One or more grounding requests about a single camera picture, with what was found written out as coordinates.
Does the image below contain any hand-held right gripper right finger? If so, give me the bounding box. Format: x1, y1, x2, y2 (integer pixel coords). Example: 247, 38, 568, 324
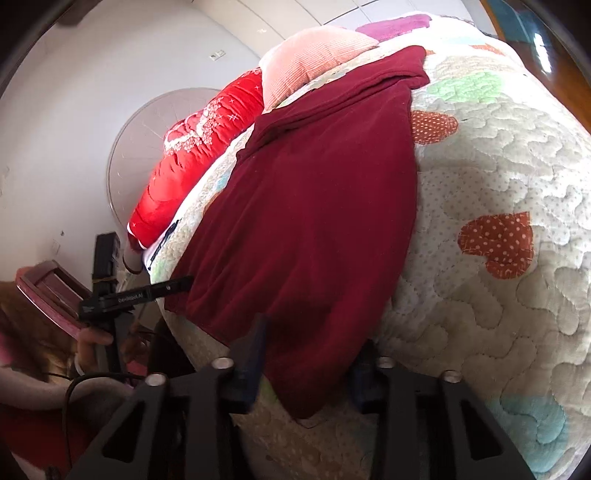
347, 339, 536, 480

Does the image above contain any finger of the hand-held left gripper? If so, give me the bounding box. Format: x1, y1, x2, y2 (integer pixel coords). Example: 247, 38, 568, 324
152, 275, 195, 299

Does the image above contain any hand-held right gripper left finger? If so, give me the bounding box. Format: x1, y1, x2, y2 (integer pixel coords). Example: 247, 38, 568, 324
65, 314, 269, 480

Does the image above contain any dark red sweater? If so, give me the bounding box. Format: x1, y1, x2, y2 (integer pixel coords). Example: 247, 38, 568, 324
164, 45, 431, 420

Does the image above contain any person's left forearm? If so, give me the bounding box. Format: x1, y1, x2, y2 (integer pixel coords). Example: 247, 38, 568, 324
0, 364, 134, 414

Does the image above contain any person's left hand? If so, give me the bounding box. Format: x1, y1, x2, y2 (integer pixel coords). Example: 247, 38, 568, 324
74, 318, 149, 377

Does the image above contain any reddish wooden stool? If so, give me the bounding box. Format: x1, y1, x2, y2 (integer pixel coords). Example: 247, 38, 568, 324
15, 259, 100, 340

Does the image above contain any bright red embroidered quilt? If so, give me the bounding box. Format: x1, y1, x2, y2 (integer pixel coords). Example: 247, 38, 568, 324
127, 67, 265, 250

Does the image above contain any person's red clothing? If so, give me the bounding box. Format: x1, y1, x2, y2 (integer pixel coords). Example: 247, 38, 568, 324
0, 405, 90, 480

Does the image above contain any quilted patchwork bed cover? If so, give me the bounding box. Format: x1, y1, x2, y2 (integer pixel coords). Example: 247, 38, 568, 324
148, 11, 591, 480

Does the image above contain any pink ribbed pillow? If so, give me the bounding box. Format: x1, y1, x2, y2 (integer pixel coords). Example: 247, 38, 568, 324
259, 25, 380, 112

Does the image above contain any white glossy wardrobe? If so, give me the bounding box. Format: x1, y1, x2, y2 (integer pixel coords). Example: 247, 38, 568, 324
231, 0, 483, 42

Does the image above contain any magenta fuzzy pillow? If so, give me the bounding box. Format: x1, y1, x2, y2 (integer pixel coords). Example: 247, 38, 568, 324
355, 14, 432, 42

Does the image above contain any black cable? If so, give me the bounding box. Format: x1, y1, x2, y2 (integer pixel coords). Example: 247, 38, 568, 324
61, 371, 148, 480

